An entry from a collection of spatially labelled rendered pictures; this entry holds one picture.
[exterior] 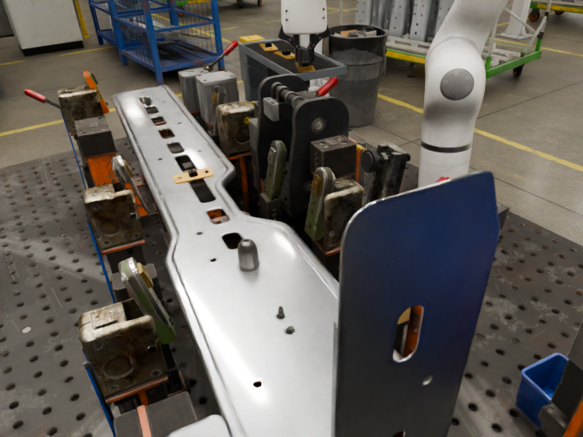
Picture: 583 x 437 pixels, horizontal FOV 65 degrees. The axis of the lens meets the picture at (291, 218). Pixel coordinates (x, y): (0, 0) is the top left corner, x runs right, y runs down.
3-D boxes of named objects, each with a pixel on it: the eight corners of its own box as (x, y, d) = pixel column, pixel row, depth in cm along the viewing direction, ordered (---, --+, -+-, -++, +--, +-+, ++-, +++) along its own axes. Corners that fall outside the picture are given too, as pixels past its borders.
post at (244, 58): (248, 171, 166) (236, 43, 142) (267, 166, 169) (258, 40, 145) (256, 179, 160) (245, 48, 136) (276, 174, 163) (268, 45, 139)
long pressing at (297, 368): (101, 97, 150) (100, 93, 149) (170, 87, 158) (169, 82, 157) (253, 502, 44) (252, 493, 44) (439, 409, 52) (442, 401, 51)
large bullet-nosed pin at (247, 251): (237, 270, 75) (232, 236, 71) (255, 264, 76) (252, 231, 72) (244, 281, 72) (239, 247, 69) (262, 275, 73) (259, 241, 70)
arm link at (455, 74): (469, 133, 116) (481, 33, 103) (477, 166, 101) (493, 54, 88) (420, 133, 119) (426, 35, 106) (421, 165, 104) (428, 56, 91)
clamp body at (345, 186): (302, 329, 102) (298, 180, 81) (347, 313, 105) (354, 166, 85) (322, 360, 94) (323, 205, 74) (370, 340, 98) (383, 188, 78)
